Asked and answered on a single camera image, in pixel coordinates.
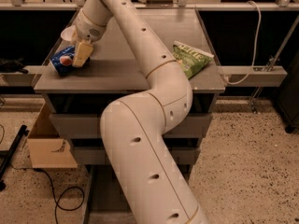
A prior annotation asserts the black stand leg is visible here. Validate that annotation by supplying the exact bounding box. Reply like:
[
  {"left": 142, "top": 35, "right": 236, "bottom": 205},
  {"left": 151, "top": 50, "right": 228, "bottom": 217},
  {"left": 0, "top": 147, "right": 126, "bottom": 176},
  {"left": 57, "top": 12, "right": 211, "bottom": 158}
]
[{"left": 0, "top": 125, "right": 28, "bottom": 191}]

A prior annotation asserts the blue pepsi can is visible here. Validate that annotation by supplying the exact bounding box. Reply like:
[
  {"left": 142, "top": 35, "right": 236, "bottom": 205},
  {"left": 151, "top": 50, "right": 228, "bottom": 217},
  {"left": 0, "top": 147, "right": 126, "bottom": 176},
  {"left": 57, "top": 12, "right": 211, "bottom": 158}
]
[{"left": 50, "top": 46, "right": 78, "bottom": 76}]

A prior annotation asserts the black floor cable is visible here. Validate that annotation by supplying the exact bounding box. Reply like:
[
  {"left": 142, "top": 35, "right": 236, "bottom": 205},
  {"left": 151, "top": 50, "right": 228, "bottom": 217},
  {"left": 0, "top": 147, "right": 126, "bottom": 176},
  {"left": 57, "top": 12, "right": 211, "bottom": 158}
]
[{"left": 33, "top": 168, "right": 86, "bottom": 224}]

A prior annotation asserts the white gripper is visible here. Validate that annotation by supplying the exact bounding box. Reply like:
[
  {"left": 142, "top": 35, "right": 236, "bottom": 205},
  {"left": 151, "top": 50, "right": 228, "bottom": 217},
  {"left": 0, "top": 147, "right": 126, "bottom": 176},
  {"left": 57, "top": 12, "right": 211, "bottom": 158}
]
[{"left": 70, "top": 9, "right": 107, "bottom": 68}]

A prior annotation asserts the grey top drawer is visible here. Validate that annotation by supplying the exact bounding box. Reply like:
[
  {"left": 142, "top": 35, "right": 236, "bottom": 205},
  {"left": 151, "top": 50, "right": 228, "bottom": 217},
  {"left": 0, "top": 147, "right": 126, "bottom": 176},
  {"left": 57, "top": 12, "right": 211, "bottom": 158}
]
[{"left": 50, "top": 113, "right": 212, "bottom": 139}]

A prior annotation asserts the white hanging cable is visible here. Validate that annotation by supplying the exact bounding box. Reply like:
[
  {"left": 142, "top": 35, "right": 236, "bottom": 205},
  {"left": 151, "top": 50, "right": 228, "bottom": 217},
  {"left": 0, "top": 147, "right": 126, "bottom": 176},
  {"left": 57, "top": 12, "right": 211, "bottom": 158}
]
[{"left": 223, "top": 0, "right": 262, "bottom": 86}]

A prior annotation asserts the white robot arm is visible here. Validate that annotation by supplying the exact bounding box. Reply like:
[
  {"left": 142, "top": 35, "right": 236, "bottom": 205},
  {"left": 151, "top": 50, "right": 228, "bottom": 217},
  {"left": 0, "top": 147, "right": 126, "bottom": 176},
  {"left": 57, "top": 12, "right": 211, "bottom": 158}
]
[{"left": 73, "top": 0, "right": 208, "bottom": 224}]

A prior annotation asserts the grey drawer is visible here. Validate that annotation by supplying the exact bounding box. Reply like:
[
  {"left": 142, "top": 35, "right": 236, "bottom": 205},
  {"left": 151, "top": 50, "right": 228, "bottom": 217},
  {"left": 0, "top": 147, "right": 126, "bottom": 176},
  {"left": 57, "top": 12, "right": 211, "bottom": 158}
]
[
  {"left": 50, "top": 113, "right": 212, "bottom": 139},
  {"left": 72, "top": 147, "right": 200, "bottom": 165},
  {"left": 87, "top": 165, "right": 196, "bottom": 224}
]

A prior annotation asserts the grey middle drawer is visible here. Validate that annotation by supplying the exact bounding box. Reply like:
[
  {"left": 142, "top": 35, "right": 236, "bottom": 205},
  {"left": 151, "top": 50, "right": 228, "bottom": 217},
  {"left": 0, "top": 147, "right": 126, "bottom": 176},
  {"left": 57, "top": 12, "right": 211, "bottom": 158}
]
[{"left": 72, "top": 147, "right": 200, "bottom": 165}]

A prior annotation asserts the grey metal rail frame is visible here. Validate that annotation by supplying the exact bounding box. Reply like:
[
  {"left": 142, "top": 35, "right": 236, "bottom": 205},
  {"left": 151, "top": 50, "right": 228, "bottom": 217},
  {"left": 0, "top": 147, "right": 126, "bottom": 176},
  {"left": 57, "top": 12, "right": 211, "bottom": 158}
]
[{"left": 0, "top": 0, "right": 299, "bottom": 87}]

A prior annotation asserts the brown cardboard box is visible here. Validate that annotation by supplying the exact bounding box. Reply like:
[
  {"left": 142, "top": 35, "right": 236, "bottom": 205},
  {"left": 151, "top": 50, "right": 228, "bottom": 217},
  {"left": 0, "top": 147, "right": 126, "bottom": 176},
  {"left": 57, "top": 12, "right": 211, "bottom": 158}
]
[{"left": 26, "top": 105, "right": 78, "bottom": 169}]

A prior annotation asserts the grey bottom drawer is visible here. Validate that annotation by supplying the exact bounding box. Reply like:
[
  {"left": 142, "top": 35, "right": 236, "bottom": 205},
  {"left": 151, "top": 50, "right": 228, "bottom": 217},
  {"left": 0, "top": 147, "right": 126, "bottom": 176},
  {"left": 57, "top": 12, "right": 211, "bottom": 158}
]
[{"left": 87, "top": 165, "right": 196, "bottom": 224}]

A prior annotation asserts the black object on rail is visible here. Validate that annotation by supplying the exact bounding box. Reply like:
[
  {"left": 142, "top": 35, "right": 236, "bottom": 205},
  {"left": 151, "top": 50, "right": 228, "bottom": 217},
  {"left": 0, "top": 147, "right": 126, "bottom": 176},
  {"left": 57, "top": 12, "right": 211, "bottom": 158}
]
[{"left": 0, "top": 59, "right": 29, "bottom": 74}]

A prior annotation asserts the white ceramic bowl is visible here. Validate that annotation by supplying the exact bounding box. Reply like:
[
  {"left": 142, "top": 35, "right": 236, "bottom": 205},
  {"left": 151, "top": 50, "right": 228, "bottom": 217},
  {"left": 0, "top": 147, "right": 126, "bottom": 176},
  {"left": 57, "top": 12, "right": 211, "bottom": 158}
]
[{"left": 61, "top": 25, "right": 76, "bottom": 42}]

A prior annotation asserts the green chip bag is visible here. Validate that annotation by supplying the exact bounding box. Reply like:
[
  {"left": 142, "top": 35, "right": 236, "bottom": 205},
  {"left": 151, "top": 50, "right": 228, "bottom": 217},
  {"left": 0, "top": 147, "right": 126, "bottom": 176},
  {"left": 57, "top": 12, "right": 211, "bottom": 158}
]
[{"left": 173, "top": 41, "right": 214, "bottom": 78}]

